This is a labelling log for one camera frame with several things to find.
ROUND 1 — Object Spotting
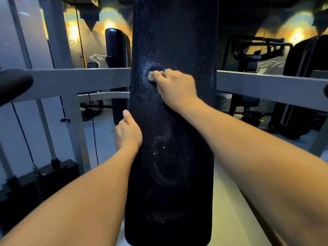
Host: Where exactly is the person's right hand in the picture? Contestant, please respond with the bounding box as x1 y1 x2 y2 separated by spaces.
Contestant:
151 69 202 114

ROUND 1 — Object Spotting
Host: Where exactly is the person's left hand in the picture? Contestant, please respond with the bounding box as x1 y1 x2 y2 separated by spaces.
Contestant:
114 109 143 151

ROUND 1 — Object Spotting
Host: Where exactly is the beige cleaning cloth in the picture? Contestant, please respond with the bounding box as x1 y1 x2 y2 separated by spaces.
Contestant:
147 71 164 82

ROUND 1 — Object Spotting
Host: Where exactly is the black padded backrest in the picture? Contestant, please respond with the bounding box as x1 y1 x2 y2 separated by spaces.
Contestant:
125 0 220 246

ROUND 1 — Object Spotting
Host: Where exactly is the person's right forearm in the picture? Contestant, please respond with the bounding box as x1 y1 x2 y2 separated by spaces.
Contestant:
179 97 328 246

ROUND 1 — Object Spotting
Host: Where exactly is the person's left forearm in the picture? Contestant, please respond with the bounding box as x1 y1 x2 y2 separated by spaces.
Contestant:
0 145 140 246

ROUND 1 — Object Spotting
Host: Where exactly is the black seated gym machine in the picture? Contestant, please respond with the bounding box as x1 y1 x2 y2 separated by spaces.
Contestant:
80 99 104 122

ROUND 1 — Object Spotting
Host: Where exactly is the black pillar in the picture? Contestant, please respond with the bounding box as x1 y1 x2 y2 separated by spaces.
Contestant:
105 28 132 125

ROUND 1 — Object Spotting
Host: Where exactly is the chrome guide rod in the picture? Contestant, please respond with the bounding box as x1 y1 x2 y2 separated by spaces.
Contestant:
8 0 61 167
0 143 15 180

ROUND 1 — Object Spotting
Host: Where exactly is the black weight plate stack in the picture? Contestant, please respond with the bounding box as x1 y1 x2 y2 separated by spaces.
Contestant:
0 159 80 228

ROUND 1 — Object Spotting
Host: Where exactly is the black steel cable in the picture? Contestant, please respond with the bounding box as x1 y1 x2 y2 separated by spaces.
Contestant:
11 102 35 164
76 7 99 166

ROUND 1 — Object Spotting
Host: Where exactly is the grey gym machine frame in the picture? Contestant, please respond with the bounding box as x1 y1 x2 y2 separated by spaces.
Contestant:
0 0 328 246

